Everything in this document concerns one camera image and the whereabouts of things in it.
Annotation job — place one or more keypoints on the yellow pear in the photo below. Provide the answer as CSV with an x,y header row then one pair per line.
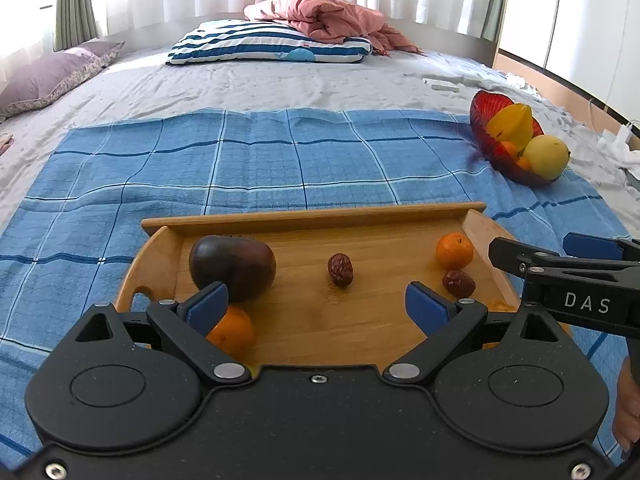
x,y
547,157

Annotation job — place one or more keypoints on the purple pillow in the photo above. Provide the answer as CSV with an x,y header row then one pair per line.
x,y
50,77

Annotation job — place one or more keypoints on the grey bed sheet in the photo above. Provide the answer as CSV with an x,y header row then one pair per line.
x,y
275,85

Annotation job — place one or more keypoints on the small white box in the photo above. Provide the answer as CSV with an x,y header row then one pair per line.
x,y
441,85

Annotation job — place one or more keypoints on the white crumpled cloth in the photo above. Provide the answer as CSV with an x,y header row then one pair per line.
x,y
622,160

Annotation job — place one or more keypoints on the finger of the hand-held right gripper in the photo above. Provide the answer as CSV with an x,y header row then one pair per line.
x,y
592,247
520,256

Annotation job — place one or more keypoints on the blue checkered blanket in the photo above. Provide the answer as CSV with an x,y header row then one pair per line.
x,y
250,170

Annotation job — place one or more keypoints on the green curtain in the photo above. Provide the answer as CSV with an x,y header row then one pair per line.
x,y
495,0
75,0

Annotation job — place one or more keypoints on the blue white striped pillow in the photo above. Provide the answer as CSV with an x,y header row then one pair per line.
x,y
270,45

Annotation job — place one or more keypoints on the red glass bowl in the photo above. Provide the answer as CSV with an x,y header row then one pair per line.
x,y
487,135

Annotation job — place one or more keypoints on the person's right hand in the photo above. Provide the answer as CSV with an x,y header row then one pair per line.
x,y
629,405

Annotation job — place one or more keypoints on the white wardrobe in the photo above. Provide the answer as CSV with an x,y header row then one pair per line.
x,y
575,15

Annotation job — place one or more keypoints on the small tangerine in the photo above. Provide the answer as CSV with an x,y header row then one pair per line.
x,y
234,332
455,251

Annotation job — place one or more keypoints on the red date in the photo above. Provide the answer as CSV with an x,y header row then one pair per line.
x,y
341,270
459,283

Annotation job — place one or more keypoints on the brown cloth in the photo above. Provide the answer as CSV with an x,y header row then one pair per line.
x,y
5,142

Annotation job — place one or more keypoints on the dark purple round fruit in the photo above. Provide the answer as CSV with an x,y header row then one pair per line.
x,y
235,270

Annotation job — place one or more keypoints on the tiny orange kumquat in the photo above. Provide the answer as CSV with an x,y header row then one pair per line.
x,y
523,163
508,149

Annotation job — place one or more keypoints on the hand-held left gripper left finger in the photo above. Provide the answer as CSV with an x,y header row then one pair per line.
x,y
207,306

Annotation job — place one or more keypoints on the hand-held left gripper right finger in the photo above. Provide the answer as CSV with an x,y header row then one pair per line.
x,y
429,307

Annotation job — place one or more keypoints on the wooden tray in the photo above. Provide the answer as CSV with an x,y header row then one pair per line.
x,y
375,310

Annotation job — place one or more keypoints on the yellow starfruit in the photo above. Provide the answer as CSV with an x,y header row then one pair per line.
x,y
517,125

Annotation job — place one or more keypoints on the white charger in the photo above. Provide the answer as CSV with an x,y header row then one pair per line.
x,y
630,132

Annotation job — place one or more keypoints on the pink quilt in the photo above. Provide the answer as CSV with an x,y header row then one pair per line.
x,y
330,17

